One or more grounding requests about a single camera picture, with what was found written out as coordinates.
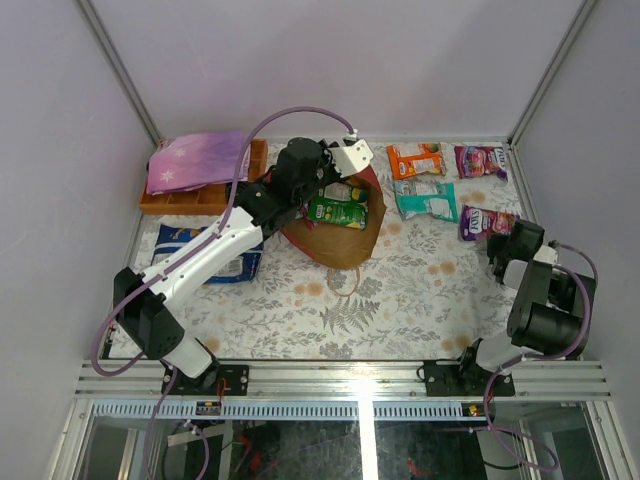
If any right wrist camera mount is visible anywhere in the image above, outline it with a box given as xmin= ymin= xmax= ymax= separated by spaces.
xmin=533 ymin=241 xmax=560 ymax=265

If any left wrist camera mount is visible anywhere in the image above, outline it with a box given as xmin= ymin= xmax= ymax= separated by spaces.
xmin=329 ymin=130 xmax=374 ymax=178

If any red paper bag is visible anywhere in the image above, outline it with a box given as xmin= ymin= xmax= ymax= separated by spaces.
xmin=282 ymin=167 xmax=386 ymax=270

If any white Fox's candy bag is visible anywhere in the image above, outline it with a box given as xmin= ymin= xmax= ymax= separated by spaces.
xmin=454 ymin=145 xmax=508 ymax=181

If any blue Doritos chip bag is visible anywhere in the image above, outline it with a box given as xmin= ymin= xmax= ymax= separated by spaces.
xmin=152 ymin=224 xmax=264 ymax=284

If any aluminium front rail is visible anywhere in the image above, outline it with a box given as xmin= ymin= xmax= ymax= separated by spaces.
xmin=74 ymin=360 xmax=612 ymax=402

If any floral table mat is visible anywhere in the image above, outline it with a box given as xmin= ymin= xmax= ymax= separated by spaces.
xmin=175 ymin=143 xmax=515 ymax=360

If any purple cable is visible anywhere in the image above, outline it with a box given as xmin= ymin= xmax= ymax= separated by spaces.
xmin=482 ymin=242 xmax=600 ymax=474
xmin=92 ymin=104 xmax=361 ymax=480

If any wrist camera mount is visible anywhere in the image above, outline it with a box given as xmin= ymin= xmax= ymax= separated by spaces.
xmin=329 ymin=130 xmax=374 ymax=178
xmin=533 ymin=241 xmax=560 ymax=265

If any blue white cable duct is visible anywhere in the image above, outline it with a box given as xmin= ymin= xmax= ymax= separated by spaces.
xmin=94 ymin=399 xmax=483 ymax=421

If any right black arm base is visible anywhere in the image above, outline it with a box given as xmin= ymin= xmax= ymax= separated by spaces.
xmin=416 ymin=340 xmax=492 ymax=398

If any orange wooden tray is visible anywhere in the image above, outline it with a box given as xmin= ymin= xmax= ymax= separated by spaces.
xmin=138 ymin=139 xmax=268 ymax=215

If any green snack packet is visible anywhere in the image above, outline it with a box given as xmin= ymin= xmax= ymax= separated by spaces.
xmin=307 ymin=183 xmax=369 ymax=231

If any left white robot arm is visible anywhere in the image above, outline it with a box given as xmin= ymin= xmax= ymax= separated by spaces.
xmin=114 ymin=137 xmax=357 ymax=395

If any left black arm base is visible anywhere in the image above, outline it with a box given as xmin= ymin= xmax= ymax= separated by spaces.
xmin=161 ymin=360 xmax=250 ymax=398

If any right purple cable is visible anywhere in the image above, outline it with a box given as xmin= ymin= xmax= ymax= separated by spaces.
xmin=482 ymin=242 xmax=600 ymax=474

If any orange Fox's candy bag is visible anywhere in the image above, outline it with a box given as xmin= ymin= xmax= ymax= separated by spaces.
xmin=387 ymin=142 xmax=446 ymax=180

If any purple plastic package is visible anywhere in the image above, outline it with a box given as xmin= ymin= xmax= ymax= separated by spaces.
xmin=146 ymin=130 xmax=250 ymax=195

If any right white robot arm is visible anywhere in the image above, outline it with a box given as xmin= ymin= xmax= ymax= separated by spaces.
xmin=455 ymin=219 xmax=599 ymax=395

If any teal candy bag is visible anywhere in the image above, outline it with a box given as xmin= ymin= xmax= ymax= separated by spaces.
xmin=394 ymin=180 xmax=459 ymax=223

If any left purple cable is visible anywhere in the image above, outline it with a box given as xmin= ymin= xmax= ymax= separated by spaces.
xmin=92 ymin=104 xmax=361 ymax=480

